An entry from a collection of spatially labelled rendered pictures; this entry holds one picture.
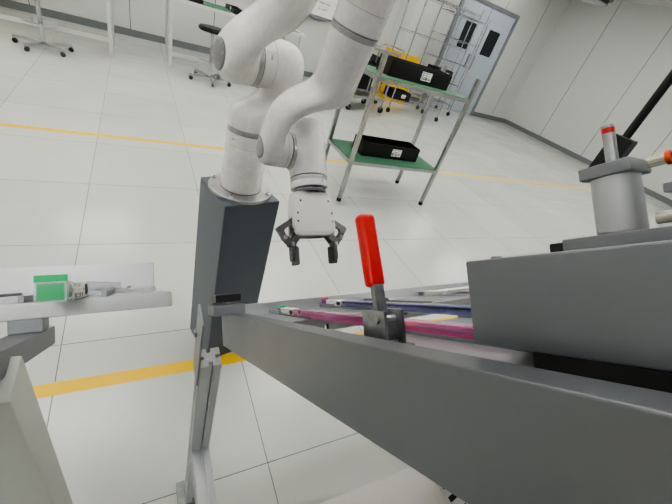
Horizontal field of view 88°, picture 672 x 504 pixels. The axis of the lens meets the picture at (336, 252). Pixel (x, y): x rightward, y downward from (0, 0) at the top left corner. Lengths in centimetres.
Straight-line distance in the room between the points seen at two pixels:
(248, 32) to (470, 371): 85
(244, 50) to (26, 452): 80
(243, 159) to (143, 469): 95
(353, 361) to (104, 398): 126
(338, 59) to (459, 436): 63
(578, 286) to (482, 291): 5
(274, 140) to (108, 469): 104
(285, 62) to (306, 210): 40
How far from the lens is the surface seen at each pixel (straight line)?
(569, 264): 18
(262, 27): 91
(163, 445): 136
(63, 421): 145
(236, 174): 106
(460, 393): 18
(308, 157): 78
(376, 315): 27
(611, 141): 25
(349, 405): 27
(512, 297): 20
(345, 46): 71
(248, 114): 100
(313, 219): 77
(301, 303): 73
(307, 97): 73
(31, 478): 66
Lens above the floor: 122
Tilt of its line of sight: 33 degrees down
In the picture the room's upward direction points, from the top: 19 degrees clockwise
